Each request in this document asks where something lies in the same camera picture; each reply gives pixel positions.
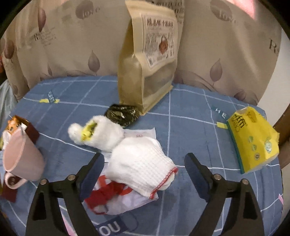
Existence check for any blue checked tablecloth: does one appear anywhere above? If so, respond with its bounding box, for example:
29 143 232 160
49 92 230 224
0 75 283 236

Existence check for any beige leaf print curtain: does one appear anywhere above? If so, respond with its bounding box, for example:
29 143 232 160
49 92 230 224
0 0 283 107

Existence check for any white knitted glove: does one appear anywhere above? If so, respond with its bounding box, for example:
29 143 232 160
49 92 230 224
105 136 179 200

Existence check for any red and white plastic bag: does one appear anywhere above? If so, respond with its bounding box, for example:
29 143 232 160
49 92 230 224
83 175 159 215

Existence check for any pink ceramic mug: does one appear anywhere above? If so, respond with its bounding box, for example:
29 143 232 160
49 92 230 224
2 130 46 189

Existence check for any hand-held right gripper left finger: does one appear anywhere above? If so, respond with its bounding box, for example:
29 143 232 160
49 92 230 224
25 154 105 236

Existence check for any translucent plastic bag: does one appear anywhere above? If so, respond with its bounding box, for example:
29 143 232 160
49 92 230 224
0 79 18 127

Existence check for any white paper slip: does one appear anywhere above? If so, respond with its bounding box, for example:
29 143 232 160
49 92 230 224
123 127 157 141

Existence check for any white fluffy pouch yellow lining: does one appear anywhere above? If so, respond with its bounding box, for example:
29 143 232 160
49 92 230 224
68 115 125 152

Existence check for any gold and red tin box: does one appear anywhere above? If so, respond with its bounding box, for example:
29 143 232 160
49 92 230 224
0 115 40 202

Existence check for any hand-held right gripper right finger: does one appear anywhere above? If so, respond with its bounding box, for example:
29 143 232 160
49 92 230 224
184 153 265 236

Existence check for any brown wooden door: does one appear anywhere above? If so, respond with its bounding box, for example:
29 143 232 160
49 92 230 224
272 107 290 168

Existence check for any orange toy bear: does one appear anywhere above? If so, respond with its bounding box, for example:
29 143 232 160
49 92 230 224
6 118 22 133

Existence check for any yellow tissue pack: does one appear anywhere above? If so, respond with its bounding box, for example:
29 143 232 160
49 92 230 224
227 106 280 175

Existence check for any brown kraft paper bag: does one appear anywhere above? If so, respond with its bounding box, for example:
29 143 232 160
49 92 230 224
117 0 179 115

